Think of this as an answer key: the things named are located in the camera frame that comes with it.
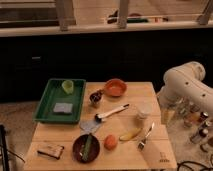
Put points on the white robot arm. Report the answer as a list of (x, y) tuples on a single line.
[(185, 81)]

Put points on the orange bowl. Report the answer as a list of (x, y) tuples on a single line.
[(115, 87)]

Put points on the small metal cup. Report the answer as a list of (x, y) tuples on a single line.
[(95, 98)]

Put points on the light green cup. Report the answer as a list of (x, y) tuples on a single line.
[(68, 86)]

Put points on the grey folded cloth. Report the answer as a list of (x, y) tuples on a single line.
[(89, 126)]

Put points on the green plastic tray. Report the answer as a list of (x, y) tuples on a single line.
[(53, 94)]

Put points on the grey sponge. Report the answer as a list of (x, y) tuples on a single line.
[(63, 108)]

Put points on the yellow banana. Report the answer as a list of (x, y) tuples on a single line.
[(129, 135)]

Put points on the orange fruit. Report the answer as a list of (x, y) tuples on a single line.
[(110, 142)]

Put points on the dark brown plate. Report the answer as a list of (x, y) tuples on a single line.
[(79, 145)]

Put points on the silver fork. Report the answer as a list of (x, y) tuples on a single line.
[(142, 142)]

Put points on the green cucumber piece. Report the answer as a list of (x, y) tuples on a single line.
[(87, 148)]

